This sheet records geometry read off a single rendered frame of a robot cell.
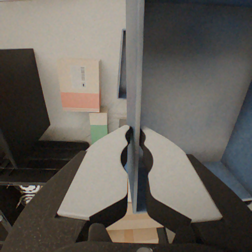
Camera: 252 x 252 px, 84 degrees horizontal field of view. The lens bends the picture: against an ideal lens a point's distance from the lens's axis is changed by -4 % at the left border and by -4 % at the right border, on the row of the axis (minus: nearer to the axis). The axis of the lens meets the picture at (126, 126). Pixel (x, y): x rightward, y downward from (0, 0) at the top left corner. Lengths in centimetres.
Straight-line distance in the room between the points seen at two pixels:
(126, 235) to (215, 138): 77
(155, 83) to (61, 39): 43
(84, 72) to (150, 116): 33
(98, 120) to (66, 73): 18
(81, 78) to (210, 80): 37
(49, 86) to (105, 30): 27
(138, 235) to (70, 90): 77
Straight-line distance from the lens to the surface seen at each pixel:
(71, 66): 48
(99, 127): 54
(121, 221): 81
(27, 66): 54
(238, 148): 24
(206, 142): 23
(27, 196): 73
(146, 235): 92
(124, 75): 54
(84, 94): 49
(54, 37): 56
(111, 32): 53
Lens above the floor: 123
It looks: 61 degrees down
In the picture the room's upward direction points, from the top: 172 degrees clockwise
